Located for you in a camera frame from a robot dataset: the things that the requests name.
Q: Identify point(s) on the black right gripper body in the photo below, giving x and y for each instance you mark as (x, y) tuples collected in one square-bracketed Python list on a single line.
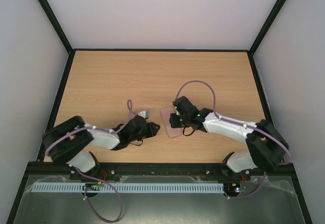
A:
[(173, 120)]

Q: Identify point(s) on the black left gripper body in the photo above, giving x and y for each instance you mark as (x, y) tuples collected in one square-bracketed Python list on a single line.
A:
[(144, 134)]

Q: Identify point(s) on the pink grey glasses case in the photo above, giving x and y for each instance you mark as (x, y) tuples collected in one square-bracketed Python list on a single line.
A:
[(165, 114)]

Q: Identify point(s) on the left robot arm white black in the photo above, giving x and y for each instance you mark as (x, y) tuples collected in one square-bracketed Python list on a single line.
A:
[(66, 143)]

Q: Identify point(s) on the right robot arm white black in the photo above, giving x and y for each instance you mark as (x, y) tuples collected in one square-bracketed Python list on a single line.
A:
[(266, 147)]

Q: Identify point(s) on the light blue slotted cable duct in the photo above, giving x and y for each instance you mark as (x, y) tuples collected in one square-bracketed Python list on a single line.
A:
[(128, 188)]

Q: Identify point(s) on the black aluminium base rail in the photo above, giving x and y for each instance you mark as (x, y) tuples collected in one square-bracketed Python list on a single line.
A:
[(208, 170)]

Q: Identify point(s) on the black frame post right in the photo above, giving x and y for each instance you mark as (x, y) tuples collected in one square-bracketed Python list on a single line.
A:
[(267, 25)]

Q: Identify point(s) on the black frame post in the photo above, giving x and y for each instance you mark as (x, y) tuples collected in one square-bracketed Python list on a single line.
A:
[(56, 25), (267, 25)]

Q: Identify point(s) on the black frame post left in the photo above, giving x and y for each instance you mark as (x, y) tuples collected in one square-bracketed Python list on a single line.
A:
[(56, 25)]

